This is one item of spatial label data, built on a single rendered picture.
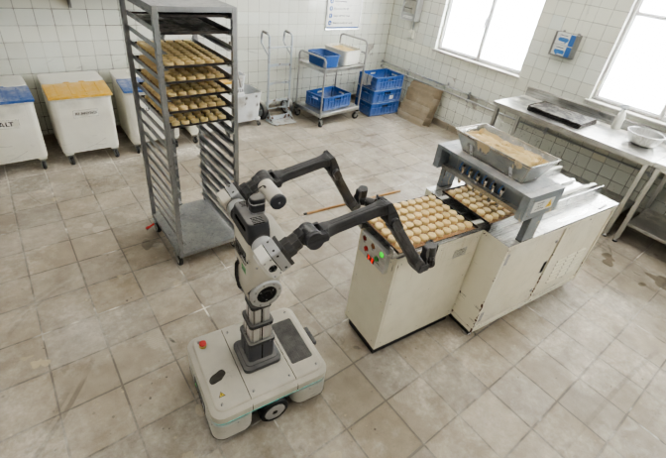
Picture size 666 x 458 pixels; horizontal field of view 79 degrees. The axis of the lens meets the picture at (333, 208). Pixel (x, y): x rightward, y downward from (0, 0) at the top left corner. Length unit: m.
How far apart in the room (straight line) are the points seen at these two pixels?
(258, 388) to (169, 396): 0.57
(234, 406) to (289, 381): 0.30
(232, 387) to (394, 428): 0.93
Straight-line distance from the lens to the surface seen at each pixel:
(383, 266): 2.27
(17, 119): 4.69
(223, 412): 2.26
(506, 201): 2.60
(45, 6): 5.14
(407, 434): 2.58
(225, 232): 3.40
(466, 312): 3.00
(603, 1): 5.57
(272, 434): 2.48
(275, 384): 2.31
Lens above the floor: 2.20
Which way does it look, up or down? 33 degrees down
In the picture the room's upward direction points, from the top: 8 degrees clockwise
